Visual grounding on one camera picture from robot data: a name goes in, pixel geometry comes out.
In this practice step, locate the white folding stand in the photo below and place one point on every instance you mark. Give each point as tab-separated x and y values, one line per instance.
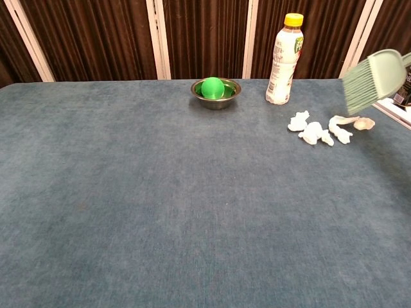
396	114

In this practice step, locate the white bottle yellow cap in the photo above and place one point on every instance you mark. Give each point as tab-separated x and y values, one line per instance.
282	64

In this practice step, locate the light green hand brush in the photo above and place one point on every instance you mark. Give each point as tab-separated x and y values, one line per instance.
379	78

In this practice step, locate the blue felt table mat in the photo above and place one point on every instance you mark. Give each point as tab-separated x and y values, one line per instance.
128	192

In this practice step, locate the stainless steel bowl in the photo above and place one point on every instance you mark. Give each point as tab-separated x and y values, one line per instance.
221	102

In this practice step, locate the green ball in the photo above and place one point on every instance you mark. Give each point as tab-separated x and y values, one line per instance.
212	87

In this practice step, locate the brown curtain screen panel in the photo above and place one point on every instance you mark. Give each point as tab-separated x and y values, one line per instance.
205	38
391	25
321	38
96	38
6	48

